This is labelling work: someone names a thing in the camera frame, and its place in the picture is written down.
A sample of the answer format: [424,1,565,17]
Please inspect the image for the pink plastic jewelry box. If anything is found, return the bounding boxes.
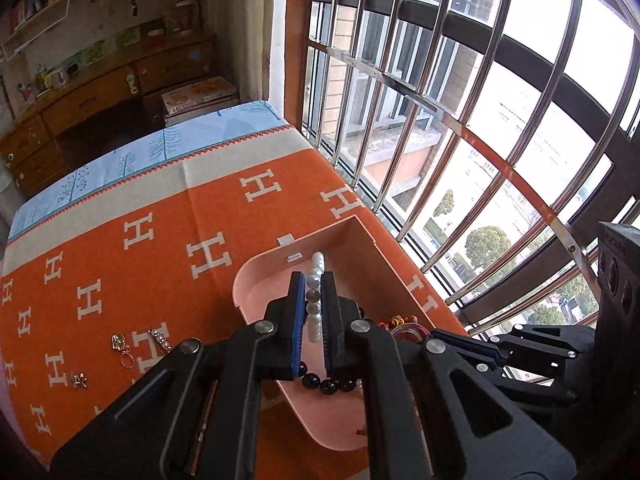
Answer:
[232,214,471,453]

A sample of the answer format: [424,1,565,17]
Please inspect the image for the rhinestone hair clip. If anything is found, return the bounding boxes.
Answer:
[147,327,173,356]

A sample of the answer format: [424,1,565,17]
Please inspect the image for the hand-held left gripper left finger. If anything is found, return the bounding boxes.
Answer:
[50,271,307,480]

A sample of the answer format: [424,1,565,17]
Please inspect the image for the metal window bars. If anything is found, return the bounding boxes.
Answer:
[300,0,640,351]

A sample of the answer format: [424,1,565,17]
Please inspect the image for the window frame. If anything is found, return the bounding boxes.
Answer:
[284,0,640,361]

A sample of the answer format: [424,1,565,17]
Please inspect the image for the red bead bracelet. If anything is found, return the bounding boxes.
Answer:
[377,314,421,331]

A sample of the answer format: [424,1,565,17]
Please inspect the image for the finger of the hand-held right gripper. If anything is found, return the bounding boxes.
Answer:
[434,324,598,361]
[467,355,581,413]

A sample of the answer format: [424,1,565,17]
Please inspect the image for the orange patterned blanket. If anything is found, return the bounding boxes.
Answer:
[0,122,473,480]

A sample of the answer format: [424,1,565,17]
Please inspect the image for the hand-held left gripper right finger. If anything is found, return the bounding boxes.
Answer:
[320,271,578,480]

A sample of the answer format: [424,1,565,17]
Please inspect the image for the white pearl bracelet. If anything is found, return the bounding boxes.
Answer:
[306,252,326,343]

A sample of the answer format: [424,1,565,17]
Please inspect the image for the beige curtain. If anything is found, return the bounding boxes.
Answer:
[202,0,281,111]

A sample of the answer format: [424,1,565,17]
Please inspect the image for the light blue tree-print sheet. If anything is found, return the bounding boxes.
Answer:
[7,100,286,241]

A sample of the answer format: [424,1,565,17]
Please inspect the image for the black bead bracelet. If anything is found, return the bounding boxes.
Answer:
[299,360,366,395]

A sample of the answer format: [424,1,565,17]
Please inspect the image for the wooden desk with drawers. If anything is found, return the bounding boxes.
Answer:
[0,35,218,196]

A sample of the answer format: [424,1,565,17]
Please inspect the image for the gold pendant with ring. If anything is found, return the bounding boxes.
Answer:
[111,332,135,370]

